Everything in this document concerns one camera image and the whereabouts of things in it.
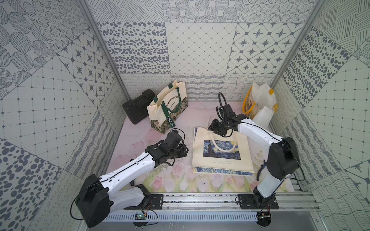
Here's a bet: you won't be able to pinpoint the pink floral table mat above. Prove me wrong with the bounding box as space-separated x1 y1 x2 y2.
107 102 268 193

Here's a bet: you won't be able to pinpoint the blue handled pliers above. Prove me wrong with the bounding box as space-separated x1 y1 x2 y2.
256 164 266 182

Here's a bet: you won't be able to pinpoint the aluminium mounting rail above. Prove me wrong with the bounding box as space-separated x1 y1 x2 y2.
82 192 321 213

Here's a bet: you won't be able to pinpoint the green handled exhibition tote bag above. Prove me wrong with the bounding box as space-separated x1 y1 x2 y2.
147 80 188 134

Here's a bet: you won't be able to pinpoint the starry night canvas tote bag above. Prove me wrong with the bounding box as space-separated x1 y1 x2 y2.
192 127 255 176

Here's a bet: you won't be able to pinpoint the right circuit board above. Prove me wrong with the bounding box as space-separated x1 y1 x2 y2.
257 212 272 227

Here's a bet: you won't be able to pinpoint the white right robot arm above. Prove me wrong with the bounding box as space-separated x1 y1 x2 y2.
208 104 300 208

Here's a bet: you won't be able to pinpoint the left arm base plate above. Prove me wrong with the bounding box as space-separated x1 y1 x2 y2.
124 194 164 210

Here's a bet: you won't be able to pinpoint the black corrugated cable hose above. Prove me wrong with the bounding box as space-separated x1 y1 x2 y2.
217 92 229 116

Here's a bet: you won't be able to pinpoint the black plastic tool case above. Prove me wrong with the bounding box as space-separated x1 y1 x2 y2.
122 89 155 125

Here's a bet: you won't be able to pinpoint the left circuit board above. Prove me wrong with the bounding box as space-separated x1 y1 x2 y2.
133 213 148 227

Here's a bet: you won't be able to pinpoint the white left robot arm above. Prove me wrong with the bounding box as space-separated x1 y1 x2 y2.
72 128 188 228

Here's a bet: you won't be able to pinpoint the yellow handled white bag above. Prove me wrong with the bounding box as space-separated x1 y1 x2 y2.
242 82 278 129

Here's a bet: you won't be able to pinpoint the circuit board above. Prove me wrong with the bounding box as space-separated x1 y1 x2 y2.
133 213 148 227
257 212 272 227

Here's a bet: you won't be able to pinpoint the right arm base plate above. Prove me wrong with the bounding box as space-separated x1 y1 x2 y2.
235 193 279 210

